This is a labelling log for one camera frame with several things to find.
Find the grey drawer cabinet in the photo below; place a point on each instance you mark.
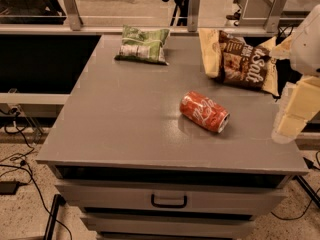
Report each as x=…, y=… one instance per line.
x=121, y=137

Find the right metal railing post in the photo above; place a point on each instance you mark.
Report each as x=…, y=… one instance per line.
x=272, y=22

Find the brown and yellow chip bag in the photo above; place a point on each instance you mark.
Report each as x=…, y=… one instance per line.
x=230, y=60

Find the black drawer handle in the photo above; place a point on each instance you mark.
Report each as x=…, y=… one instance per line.
x=168, y=203

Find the black power adapter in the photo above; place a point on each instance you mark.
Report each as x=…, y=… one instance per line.
x=8, y=187

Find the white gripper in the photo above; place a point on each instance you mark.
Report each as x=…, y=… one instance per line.
x=308, y=49

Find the left metal railing post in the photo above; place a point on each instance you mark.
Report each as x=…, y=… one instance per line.
x=73, y=15

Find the metal railing post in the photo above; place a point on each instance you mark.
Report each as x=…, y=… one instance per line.
x=193, y=14
x=73, y=15
x=272, y=22

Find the black floor bar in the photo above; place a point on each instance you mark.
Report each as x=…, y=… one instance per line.
x=58, y=201

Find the seated person in background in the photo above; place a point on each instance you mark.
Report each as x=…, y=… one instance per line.
x=31, y=12

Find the middle metal railing post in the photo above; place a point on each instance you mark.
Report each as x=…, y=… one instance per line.
x=193, y=14

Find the green jalapeno chip bag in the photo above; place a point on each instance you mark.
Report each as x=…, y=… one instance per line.
x=143, y=46

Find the red soda can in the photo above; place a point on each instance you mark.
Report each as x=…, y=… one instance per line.
x=204, y=112

